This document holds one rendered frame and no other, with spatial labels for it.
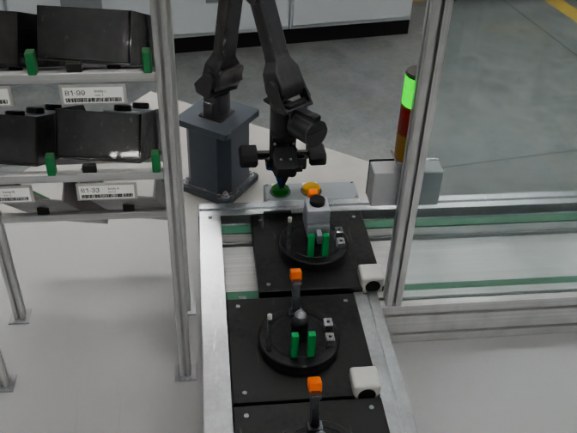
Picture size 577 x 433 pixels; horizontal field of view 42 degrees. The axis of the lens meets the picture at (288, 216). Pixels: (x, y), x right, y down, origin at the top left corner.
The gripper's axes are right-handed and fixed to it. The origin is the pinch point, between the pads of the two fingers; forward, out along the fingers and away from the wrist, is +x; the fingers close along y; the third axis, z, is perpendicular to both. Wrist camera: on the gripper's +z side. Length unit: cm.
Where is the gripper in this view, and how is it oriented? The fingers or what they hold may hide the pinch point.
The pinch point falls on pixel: (282, 174)
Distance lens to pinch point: 164.0
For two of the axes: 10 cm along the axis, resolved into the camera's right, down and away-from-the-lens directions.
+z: 1.1, 6.0, -7.9
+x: -0.3, 8.0, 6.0
